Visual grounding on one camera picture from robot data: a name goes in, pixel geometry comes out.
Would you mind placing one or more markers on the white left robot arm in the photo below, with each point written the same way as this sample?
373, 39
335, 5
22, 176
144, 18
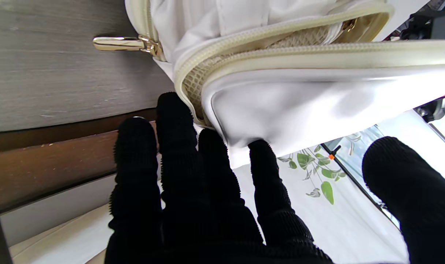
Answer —
433, 110

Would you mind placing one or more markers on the large leaf green plant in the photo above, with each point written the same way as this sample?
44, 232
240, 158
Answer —
303, 160

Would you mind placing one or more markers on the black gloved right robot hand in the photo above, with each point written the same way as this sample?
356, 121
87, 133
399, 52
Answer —
193, 205

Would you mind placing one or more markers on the cream handbag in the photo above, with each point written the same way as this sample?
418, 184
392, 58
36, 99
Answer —
299, 95

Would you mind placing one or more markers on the white sheer curtain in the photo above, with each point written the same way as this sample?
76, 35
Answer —
336, 227

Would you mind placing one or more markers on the black pole orange clip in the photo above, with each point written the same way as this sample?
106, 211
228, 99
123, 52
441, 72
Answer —
350, 176

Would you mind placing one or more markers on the dark wooden jewelry stand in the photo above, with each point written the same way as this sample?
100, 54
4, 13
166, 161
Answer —
54, 165

